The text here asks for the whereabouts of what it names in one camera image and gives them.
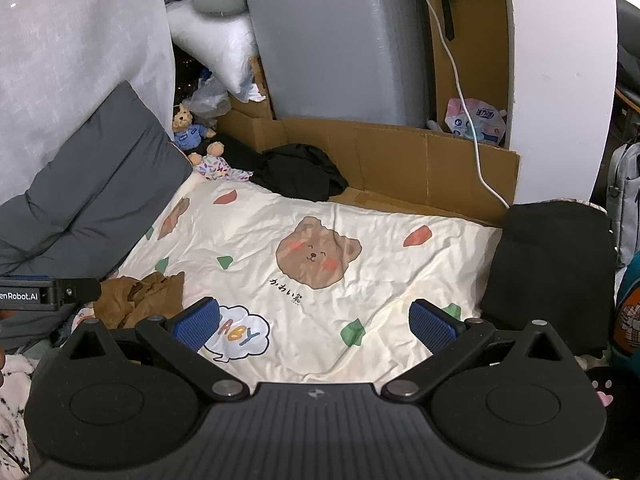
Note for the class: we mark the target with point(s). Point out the pink white detergent pouch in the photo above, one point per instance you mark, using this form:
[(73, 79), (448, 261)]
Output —
[(475, 122)]

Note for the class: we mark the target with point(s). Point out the white curtain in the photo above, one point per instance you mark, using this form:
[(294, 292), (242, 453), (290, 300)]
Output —
[(75, 35)]

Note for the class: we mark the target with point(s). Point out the small cardboard box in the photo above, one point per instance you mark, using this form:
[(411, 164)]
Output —
[(250, 107)]

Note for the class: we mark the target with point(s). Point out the white fuzzy blanket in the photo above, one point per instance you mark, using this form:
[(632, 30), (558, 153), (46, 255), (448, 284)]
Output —
[(12, 410)]

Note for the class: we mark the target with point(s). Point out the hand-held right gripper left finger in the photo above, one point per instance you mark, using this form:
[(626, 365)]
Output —
[(197, 327)]

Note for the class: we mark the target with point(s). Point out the white pillow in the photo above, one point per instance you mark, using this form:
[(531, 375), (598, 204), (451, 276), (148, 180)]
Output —
[(215, 35)]

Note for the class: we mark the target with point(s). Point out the teddy bear in blue shirt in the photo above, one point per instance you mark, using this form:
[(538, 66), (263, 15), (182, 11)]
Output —
[(189, 132)]

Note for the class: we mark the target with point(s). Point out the teal bag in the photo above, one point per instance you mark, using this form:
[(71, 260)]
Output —
[(630, 320)]

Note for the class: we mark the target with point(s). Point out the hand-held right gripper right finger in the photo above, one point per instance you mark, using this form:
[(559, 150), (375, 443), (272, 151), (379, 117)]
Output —
[(432, 327)]

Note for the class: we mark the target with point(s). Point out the floral patterned cloth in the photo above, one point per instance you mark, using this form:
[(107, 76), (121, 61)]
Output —
[(220, 167)]

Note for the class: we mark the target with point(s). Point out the black paw print cushion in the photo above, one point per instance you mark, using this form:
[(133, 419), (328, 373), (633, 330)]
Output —
[(620, 385)]

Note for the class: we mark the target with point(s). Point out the brown printed t-shirt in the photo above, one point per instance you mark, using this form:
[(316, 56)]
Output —
[(150, 295)]

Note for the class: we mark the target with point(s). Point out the white bear print bed sheet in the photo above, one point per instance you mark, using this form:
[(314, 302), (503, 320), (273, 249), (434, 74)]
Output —
[(380, 280)]

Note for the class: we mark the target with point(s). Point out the crumpled black garment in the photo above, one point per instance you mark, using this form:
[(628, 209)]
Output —
[(300, 172)]

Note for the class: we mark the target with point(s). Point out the grey wrapped mattress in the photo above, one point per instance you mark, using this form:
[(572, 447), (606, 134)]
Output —
[(340, 50)]

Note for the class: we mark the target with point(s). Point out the grey padded cushion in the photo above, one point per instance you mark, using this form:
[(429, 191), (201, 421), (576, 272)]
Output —
[(75, 185)]

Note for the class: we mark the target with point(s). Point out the grey backpack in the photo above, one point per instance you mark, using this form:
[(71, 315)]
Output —
[(627, 200)]

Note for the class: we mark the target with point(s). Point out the large flattened cardboard sheet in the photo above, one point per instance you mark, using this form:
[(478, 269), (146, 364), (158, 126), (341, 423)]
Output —
[(400, 160)]

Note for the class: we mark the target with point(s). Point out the clear plastic bag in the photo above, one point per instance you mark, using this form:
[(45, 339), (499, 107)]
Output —
[(210, 95)]

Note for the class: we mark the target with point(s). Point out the flat black cloth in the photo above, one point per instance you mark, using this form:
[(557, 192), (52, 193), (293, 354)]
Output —
[(235, 152)]

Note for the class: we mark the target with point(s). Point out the folded black garment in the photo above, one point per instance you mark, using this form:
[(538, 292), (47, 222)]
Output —
[(550, 270)]

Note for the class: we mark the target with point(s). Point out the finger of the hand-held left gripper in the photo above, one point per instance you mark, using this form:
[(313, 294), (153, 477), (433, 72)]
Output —
[(75, 290)]

